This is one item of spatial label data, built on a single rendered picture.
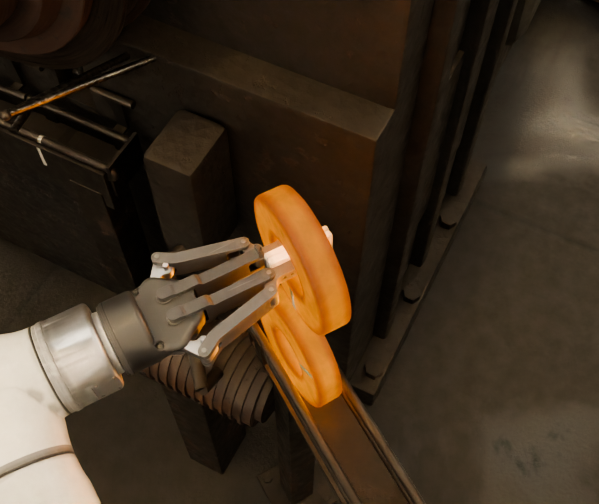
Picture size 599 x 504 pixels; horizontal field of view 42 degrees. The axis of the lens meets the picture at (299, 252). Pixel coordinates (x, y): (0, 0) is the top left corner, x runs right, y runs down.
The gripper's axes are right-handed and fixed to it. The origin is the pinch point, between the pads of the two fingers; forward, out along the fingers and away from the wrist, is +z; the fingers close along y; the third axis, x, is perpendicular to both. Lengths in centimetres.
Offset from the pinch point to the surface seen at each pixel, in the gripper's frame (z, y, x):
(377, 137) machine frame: 17.2, -13.0, -6.6
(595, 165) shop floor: 102, -38, -98
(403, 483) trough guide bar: 1.6, 20.4, -22.8
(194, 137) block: -0.8, -29.0, -12.8
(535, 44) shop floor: 115, -81, -98
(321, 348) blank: 0.0, 4.2, -15.7
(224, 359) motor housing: -8.8, -10.2, -39.1
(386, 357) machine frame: 25, -15, -87
